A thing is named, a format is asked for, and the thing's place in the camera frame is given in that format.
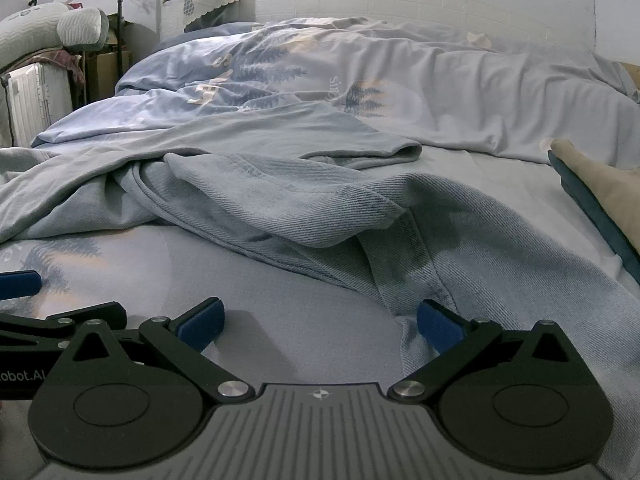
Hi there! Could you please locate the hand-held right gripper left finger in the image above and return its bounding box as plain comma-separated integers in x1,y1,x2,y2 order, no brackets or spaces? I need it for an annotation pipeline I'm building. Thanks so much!
70,297,255,403

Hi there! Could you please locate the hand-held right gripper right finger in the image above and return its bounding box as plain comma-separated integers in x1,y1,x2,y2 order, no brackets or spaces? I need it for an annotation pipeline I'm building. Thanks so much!
387,298,572,403

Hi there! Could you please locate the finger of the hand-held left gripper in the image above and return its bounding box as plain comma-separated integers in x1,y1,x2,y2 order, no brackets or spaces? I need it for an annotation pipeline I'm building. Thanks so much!
0,301,128,350
0,270,43,302

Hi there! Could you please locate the grey blue twill sweatshirt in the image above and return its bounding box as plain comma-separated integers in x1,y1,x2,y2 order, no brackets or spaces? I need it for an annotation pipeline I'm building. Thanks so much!
112,151,640,480

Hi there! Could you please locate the beige t-shirt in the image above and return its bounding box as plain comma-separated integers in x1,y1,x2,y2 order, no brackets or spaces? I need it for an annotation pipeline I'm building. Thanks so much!
550,139,640,253

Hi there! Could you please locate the black clothes rack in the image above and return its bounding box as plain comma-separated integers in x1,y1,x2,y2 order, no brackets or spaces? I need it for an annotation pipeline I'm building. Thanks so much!
27,0,126,81

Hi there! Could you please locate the bed with blue printed sheet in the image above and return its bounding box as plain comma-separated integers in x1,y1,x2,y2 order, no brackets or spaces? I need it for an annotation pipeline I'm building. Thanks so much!
0,142,632,396

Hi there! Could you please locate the white suitcase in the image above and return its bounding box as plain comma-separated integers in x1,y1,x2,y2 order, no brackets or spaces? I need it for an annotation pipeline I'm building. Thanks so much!
0,62,75,148

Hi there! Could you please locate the dark teal folded garment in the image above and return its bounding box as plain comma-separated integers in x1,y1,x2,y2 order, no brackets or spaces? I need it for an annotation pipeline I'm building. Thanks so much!
547,152,640,283

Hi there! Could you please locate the pink cloth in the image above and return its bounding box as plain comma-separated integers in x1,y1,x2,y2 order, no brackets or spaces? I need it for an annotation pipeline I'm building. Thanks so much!
35,47,86,86

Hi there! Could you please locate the printed blue duvet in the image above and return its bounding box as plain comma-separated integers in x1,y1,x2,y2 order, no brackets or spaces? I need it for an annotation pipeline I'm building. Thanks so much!
31,16,640,166

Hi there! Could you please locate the white grey plush pillow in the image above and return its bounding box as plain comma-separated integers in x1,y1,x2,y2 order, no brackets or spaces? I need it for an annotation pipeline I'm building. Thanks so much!
0,1,110,73

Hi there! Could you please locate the plain blue pillow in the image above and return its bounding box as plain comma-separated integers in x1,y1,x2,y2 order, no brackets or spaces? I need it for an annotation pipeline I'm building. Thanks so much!
150,21,263,56

